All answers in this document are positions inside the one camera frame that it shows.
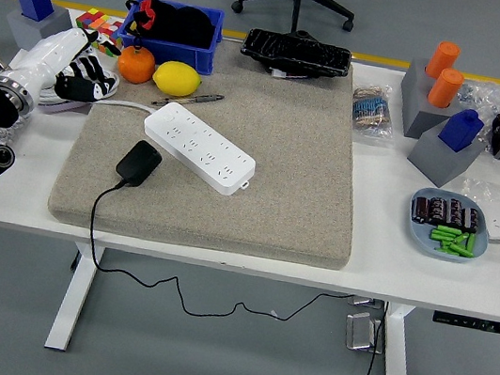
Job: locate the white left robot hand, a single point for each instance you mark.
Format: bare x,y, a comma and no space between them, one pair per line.
47,55

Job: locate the black plug adapter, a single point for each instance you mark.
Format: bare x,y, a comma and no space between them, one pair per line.
139,163

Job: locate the white power strip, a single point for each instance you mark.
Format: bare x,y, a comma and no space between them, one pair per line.
199,146

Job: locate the lavender plate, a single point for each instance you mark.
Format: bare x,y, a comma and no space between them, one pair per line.
63,108

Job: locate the colourful puzzle cube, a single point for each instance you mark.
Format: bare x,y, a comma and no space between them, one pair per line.
95,20

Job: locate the orange fruit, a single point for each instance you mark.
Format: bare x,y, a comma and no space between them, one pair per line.
136,66

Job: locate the yellow lemon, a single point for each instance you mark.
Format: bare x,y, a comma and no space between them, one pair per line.
177,78

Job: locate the blue plastic bin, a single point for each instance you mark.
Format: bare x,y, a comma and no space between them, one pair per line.
181,53

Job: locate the black round cloth pouch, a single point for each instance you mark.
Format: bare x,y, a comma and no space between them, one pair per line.
190,26

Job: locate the black silver pen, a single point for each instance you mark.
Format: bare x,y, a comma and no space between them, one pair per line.
202,98

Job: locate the small white connector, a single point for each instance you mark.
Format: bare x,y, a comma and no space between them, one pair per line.
277,73

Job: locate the black glossy tray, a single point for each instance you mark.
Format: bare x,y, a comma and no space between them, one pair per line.
295,54

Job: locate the white table leg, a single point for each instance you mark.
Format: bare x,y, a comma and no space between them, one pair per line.
72,302
398,363

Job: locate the grey-brown mat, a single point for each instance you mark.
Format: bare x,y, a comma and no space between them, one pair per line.
280,178

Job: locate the clear bag of resistors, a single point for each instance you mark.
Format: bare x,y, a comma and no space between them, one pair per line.
371,114

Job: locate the grey two-hole block holder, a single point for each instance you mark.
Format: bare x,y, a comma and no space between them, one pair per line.
415,104

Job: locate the orange cylinder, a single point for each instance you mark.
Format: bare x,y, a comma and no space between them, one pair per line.
445,87
443,58

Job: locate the small silver floor plate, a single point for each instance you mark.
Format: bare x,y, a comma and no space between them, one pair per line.
364,302

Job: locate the dark brown capacitor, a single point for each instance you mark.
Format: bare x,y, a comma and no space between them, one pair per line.
472,219
455,211
420,209
437,210

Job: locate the blue-grey plate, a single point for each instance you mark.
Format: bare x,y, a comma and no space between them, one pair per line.
418,235

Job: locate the silver metal floor box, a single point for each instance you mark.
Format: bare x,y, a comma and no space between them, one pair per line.
362,331

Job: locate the green cylinder cell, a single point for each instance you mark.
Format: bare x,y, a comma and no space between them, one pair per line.
471,244
448,229
460,240
461,251
442,234

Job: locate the clear bag blue parts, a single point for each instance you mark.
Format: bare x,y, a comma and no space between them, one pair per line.
483,98

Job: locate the black table control panel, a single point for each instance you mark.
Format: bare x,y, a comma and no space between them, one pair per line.
471,323

